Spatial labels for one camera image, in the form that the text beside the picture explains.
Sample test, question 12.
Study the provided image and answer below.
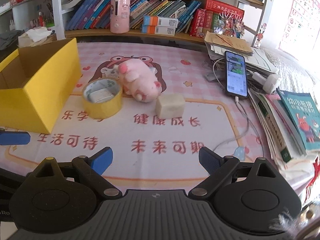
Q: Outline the yellow cardboard box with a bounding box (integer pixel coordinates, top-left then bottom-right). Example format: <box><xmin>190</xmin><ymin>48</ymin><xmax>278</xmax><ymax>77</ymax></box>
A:
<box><xmin>0</xmin><ymin>38</ymin><xmax>81</xmax><ymax>134</ymax></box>

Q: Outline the orange white box lower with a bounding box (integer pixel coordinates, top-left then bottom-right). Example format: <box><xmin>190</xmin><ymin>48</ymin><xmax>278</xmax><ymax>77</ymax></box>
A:
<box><xmin>141</xmin><ymin>25</ymin><xmax>176</xmax><ymax>36</ymax></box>

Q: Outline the orange white box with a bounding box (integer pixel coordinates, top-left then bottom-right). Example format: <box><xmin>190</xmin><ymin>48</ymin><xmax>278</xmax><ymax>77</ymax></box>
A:
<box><xmin>141</xmin><ymin>25</ymin><xmax>176</xmax><ymax>36</ymax></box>
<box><xmin>143</xmin><ymin>15</ymin><xmax>179</xmax><ymax>28</ymax></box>

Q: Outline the orange white box upper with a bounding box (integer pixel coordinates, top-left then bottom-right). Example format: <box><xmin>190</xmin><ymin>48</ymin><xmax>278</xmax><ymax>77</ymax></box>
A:
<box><xmin>143</xmin><ymin>15</ymin><xmax>179</xmax><ymax>28</ymax></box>

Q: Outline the alphabet wall poster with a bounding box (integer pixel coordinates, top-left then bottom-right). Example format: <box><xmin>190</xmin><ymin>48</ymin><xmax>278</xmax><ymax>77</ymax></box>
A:
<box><xmin>279</xmin><ymin>0</ymin><xmax>319</xmax><ymax>60</ymax></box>

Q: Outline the beige eraser block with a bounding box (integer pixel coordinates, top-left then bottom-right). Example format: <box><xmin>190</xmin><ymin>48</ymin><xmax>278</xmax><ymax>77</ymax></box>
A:
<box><xmin>155</xmin><ymin>93</ymin><xmax>185</xmax><ymax>119</ymax></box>

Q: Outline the brown envelope paper stack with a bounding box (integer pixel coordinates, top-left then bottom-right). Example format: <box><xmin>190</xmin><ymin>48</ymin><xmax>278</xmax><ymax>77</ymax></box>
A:
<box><xmin>204</xmin><ymin>32</ymin><xmax>253</xmax><ymax>55</ymax></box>

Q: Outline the pink plush pig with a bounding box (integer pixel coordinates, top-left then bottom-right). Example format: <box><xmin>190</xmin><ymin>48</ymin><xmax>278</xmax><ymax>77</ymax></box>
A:
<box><xmin>118</xmin><ymin>59</ymin><xmax>162</xmax><ymax>103</ymax></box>

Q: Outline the teal children's book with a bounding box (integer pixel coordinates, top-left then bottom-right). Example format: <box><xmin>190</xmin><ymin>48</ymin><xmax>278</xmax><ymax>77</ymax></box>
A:
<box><xmin>276</xmin><ymin>89</ymin><xmax>319</xmax><ymax>154</ymax></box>

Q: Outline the white charging cable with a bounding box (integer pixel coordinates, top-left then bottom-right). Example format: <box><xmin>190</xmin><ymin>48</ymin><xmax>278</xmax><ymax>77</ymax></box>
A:
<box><xmin>212</xmin><ymin>58</ymin><xmax>266</xmax><ymax>160</ymax></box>

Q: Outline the pink checkered tablecloth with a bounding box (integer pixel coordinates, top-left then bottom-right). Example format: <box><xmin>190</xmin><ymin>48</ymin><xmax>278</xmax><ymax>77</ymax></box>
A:
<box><xmin>1</xmin><ymin>43</ymin><xmax>270</xmax><ymax>191</ymax></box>

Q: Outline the white power adapter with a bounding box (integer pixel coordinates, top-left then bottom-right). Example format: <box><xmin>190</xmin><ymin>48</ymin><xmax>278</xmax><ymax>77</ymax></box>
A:
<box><xmin>252</xmin><ymin>72</ymin><xmax>280</xmax><ymax>94</ymax></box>

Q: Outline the yellow tape roll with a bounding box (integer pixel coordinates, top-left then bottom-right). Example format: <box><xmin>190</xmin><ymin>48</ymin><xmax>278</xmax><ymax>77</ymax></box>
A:
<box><xmin>82</xmin><ymin>78</ymin><xmax>123</xmax><ymax>119</ymax></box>

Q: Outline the stack of books right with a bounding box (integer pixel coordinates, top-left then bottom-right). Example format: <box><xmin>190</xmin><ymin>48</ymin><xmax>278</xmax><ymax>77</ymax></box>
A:
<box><xmin>248</xmin><ymin>89</ymin><xmax>320</xmax><ymax>170</ymax></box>

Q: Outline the pink cylindrical dispenser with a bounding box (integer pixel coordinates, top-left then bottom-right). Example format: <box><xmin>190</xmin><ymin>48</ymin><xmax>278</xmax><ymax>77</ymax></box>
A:
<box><xmin>110</xmin><ymin>0</ymin><xmax>130</xmax><ymax>34</ymax></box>

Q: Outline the pile of clothes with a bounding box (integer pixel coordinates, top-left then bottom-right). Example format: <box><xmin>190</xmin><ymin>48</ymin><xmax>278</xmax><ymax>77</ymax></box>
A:
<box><xmin>0</xmin><ymin>30</ymin><xmax>24</xmax><ymax>50</ymax></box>

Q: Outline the white wooden bookshelf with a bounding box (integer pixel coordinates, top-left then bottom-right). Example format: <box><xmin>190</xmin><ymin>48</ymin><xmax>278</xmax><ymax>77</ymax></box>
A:
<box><xmin>0</xmin><ymin>0</ymin><xmax>273</xmax><ymax>46</ymax></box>

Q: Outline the red dictionary book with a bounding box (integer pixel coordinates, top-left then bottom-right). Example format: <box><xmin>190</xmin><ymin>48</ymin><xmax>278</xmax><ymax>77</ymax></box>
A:
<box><xmin>201</xmin><ymin>0</ymin><xmax>245</xmax><ymax>18</ymax></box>

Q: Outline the tissue box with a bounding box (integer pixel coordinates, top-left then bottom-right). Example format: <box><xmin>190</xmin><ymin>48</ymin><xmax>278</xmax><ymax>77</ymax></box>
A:
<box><xmin>18</xmin><ymin>27</ymin><xmax>56</xmax><ymax>48</ymax></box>

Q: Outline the black smartphone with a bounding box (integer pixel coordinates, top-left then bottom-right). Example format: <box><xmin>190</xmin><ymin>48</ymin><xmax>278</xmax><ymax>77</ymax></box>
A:
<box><xmin>225</xmin><ymin>51</ymin><xmax>248</xmax><ymax>99</ymax></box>

